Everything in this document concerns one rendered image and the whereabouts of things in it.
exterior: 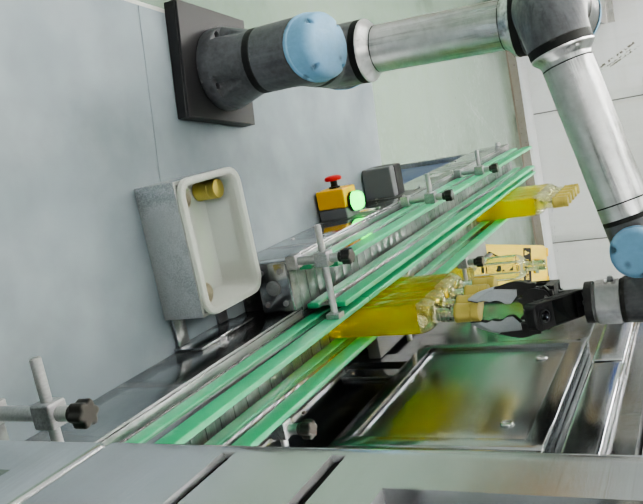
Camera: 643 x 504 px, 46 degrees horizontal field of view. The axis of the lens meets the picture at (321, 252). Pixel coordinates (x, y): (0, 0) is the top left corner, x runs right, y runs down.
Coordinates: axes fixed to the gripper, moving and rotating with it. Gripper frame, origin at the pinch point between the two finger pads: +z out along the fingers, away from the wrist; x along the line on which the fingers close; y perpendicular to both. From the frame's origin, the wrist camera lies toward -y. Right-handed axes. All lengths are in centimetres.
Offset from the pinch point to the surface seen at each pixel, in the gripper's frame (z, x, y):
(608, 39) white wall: 31, 111, 577
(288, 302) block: 29.3, 6.7, -14.5
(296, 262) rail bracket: 26.1, 13.8, -15.0
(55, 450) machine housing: -5, 13, -100
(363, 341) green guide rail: 20.9, -3.5, -4.1
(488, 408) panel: -3.6, -13.7, -12.1
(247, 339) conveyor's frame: 29.8, 3.5, -28.5
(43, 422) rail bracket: 21, 7, -79
